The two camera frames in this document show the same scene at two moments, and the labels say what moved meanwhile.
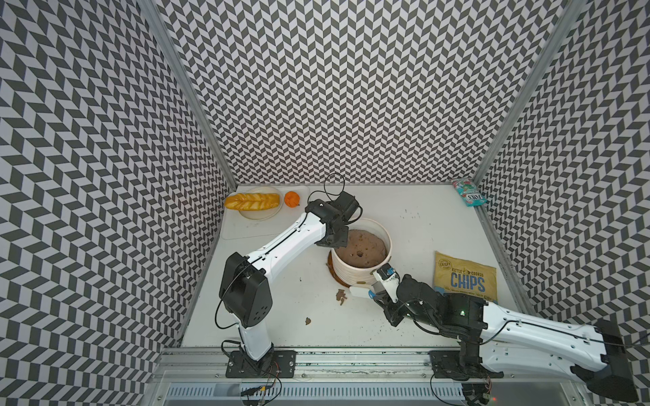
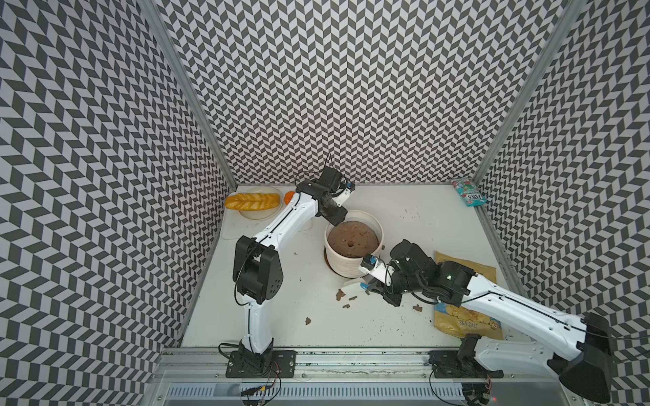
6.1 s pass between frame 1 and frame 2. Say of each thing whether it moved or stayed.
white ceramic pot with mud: moved
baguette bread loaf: stayed
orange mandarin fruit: stayed
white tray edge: stayed
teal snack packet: stayed
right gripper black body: moved
